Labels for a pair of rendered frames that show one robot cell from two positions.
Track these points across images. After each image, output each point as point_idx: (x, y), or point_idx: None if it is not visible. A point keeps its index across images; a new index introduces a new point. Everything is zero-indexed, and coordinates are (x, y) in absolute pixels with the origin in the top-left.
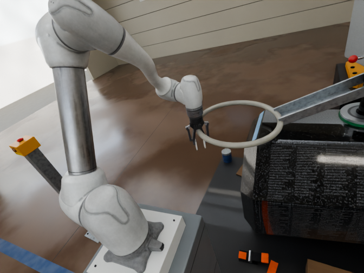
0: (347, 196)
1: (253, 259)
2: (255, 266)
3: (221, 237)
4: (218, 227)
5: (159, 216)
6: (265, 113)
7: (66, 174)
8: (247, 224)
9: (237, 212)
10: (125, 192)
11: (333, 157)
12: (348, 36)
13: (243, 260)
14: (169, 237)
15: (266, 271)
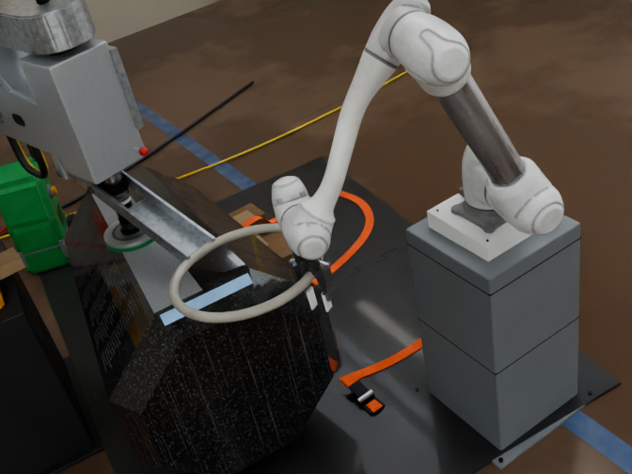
0: (252, 238)
1: (366, 388)
2: (369, 389)
3: (382, 447)
4: (373, 464)
5: (451, 219)
6: (171, 303)
7: (525, 160)
8: (323, 440)
9: (316, 468)
10: (464, 154)
11: (222, 231)
12: (89, 158)
13: (379, 400)
14: (450, 200)
15: (362, 379)
